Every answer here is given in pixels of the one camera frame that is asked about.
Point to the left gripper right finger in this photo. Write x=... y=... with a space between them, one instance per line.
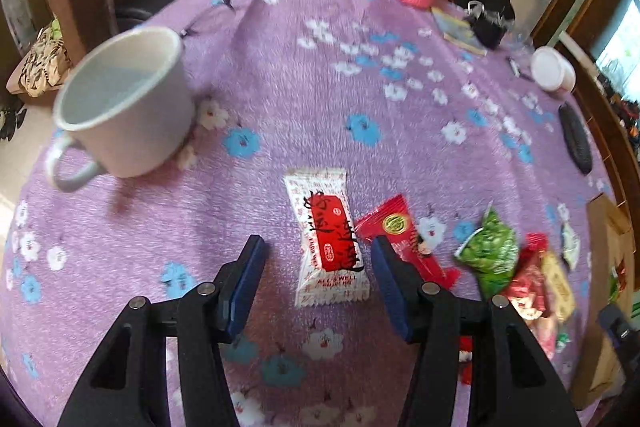
x=513 y=381

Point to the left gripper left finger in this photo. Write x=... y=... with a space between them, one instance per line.
x=125 y=382

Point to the pink My Melody snack bag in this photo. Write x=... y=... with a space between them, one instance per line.
x=541 y=320

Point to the biscuit cracker clear packet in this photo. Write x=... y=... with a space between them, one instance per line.
x=564 y=303

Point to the dark red triangular snack bag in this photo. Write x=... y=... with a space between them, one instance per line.
x=527 y=289

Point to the pale green white snack packet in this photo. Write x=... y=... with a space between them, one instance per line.
x=570 y=246

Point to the green pea snack packet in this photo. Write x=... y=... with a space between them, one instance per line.
x=491 y=252

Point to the red cartoon snack packet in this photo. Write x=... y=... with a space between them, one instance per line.
x=392 y=219

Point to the white red candy packet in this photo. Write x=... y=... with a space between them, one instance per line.
x=332 y=269

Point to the brown cardboard box tray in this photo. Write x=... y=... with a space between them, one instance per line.
x=612 y=248

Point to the black glasses case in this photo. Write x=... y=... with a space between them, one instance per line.
x=575 y=138

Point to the white plastic jar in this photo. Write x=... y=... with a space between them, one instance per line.
x=552 y=71

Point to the white ceramic mug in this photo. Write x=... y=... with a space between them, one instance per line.
x=125 y=110

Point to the purple floral tablecloth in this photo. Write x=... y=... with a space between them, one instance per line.
x=369 y=86

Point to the small black container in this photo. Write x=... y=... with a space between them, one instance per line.
x=489 y=27

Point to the small booklet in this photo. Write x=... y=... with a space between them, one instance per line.
x=458 y=32

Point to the wooden brick-pattern counter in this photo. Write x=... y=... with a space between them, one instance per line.
x=578 y=29

